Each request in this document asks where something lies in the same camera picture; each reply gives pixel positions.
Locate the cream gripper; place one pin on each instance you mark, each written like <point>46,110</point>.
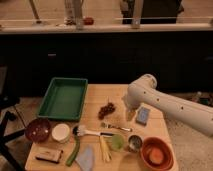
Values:
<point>130,113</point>

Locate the red grape bunch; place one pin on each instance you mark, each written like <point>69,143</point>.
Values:
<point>109,108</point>

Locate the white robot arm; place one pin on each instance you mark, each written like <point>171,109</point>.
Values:
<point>195,115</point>

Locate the small metal cup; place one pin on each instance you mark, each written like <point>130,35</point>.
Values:
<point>134,143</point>

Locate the blue sponge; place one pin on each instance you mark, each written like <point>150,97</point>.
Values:
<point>142,116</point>

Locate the silver fork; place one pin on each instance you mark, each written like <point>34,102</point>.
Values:
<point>106,125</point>

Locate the yellow chopsticks bundle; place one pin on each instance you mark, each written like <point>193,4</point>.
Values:
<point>106,154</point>

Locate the orange bowl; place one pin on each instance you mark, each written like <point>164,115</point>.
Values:
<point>156,154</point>

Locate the white dish brush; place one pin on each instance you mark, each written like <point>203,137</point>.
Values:
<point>81,130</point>

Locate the blue cloth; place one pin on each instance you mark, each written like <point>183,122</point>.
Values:
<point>85,159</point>

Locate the green plastic tray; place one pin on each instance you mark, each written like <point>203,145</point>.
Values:
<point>64,99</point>

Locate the green cucumber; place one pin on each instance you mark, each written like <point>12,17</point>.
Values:
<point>74,153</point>

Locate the wooden block eraser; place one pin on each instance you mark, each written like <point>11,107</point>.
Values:
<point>48,154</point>

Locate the dark red bowl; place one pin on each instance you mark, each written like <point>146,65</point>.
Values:
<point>38,130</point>

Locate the red object on counter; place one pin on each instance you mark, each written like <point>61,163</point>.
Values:
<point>88,21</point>

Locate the black chair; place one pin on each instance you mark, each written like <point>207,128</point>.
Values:
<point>5,102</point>

